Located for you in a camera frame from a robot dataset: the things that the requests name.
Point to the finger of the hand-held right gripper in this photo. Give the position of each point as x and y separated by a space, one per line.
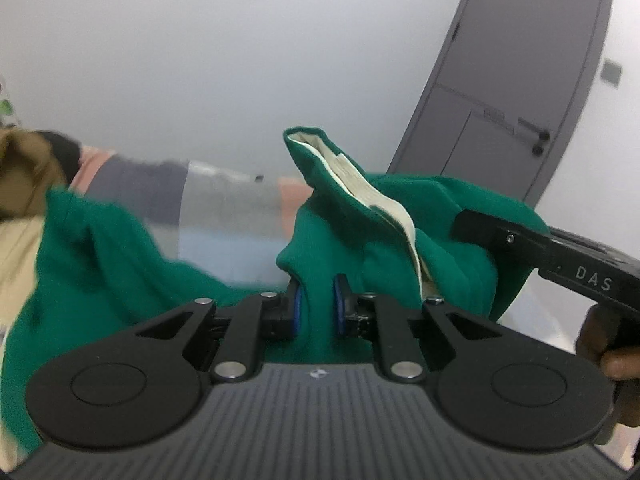
495 237

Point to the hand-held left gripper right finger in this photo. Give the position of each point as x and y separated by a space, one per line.
340 307

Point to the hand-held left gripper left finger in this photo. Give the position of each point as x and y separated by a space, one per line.
297 310

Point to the green sweatshirt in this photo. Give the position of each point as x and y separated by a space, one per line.
100 260

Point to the person's right hand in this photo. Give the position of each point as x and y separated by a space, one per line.
622 364

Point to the patchwork blanket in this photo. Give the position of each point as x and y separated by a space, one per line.
220 210

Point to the grey door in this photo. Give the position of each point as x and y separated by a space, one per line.
520 60

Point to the black garment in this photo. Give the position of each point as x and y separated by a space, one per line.
62 152

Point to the brown garment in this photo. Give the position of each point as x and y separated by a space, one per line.
25 175

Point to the floral printed cloth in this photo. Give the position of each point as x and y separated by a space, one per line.
7 105

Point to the grey wall switch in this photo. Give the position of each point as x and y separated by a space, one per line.
611 72

